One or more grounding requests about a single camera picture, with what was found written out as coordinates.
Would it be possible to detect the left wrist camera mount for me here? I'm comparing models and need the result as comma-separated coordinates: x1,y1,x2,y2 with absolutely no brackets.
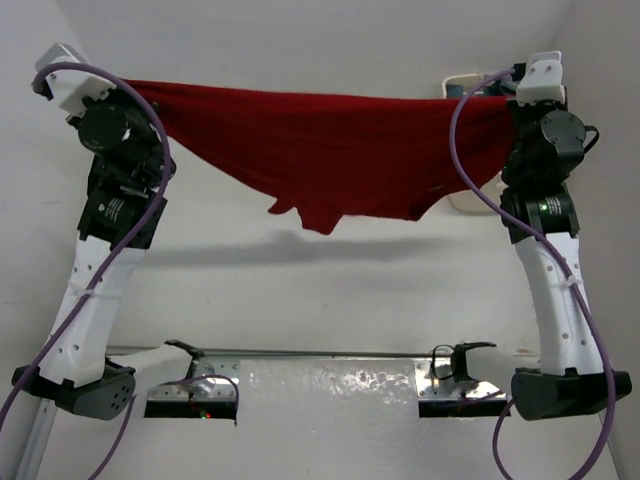
32,43,116,117

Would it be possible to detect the reflective foil panel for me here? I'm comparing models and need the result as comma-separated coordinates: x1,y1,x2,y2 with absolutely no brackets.
239,359,419,424

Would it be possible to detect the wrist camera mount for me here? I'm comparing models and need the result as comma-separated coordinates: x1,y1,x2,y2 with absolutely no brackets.
32,43,116,117
516,51,566,106

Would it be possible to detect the blue t shirt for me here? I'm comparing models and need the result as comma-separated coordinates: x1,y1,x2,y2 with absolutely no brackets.
444,84,468,99

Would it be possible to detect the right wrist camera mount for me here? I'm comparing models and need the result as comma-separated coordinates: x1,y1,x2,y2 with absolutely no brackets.
516,51,566,106

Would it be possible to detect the red t shirt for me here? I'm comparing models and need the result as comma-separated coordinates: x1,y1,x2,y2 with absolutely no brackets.
133,80,516,235

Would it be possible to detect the cream laundry basket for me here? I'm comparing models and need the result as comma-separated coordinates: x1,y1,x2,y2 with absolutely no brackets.
441,72,505,214

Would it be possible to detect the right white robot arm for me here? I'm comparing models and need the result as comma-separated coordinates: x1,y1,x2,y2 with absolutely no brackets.
448,100,632,420

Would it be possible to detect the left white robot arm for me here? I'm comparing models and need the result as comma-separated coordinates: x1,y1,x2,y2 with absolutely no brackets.
11,90,201,420

